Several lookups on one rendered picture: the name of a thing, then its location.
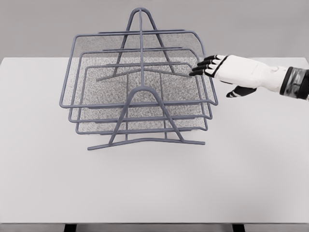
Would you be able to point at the medium grey mesh file tray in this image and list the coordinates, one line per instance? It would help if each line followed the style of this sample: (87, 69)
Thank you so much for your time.
(96, 114)

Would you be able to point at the small grey mesh file tray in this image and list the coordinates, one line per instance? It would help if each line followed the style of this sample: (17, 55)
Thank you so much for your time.
(96, 128)

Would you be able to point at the large grey mesh file tray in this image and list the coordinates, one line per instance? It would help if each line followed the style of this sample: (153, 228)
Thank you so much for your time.
(96, 43)

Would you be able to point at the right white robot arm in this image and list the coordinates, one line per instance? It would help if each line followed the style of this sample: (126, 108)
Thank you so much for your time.
(277, 78)

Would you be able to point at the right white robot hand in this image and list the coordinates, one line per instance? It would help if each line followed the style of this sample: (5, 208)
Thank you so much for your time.
(237, 71)

